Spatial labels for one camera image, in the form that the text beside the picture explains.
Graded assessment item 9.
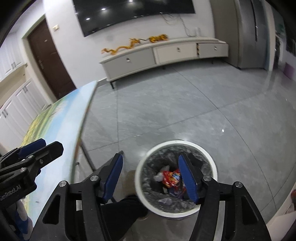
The left blue white gloved hand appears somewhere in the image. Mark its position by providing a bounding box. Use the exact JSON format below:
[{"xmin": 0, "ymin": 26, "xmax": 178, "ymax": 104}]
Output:
[{"xmin": 14, "ymin": 200, "xmax": 33, "ymax": 240}]

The grey steel refrigerator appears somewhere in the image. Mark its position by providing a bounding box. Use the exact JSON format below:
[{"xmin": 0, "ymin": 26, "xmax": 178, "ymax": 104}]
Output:
[{"xmin": 210, "ymin": 0, "xmax": 275, "ymax": 71}]

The dark brown entrance door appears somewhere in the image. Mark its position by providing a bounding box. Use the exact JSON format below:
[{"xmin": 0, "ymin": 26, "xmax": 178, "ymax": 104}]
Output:
[{"xmin": 28, "ymin": 20, "xmax": 76, "ymax": 99}]

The white grey TV cabinet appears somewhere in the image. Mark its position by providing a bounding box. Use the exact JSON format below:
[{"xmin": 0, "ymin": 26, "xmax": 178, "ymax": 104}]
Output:
[{"xmin": 100, "ymin": 37, "xmax": 229, "ymax": 84}]

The white shoe cabinet wall unit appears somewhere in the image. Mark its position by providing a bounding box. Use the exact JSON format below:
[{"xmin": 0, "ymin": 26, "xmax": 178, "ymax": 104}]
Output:
[{"xmin": 1, "ymin": 33, "xmax": 48, "ymax": 154}]

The red colourful snack bag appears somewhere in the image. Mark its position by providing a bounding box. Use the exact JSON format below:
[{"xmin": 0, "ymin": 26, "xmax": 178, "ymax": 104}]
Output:
[{"xmin": 162, "ymin": 169, "xmax": 186, "ymax": 199}]

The beige wall light switch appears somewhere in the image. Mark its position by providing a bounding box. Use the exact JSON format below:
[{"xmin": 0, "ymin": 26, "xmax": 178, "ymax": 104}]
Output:
[{"xmin": 52, "ymin": 24, "xmax": 60, "ymax": 32}]

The clear white plastic bag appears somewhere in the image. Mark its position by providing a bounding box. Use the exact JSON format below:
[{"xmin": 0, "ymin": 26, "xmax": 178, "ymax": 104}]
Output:
[{"xmin": 153, "ymin": 165, "xmax": 170, "ymax": 182}]

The long golden dragon ornament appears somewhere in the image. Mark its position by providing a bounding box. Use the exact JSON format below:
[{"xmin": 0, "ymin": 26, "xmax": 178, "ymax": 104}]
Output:
[{"xmin": 101, "ymin": 38, "xmax": 141, "ymax": 55}]

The black trash bin liner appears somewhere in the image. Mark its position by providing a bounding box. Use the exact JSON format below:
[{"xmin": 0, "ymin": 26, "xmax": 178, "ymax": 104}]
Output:
[{"xmin": 141, "ymin": 145, "xmax": 212, "ymax": 213}]

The small golden tiger ornament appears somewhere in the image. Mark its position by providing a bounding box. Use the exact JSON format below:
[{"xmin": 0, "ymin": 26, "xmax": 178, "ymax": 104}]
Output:
[{"xmin": 148, "ymin": 34, "xmax": 169, "ymax": 43}]

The white round trash bin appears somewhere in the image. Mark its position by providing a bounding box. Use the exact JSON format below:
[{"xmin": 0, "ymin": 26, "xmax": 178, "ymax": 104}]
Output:
[{"xmin": 134, "ymin": 140, "xmax": 218, "ymax": 219}]

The wall mounted black television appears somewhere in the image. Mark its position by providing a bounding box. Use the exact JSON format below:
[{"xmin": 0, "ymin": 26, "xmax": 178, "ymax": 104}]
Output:
[{"xmin": 73, "ymin": 0, "xmax": 195, "ymax": 37}]

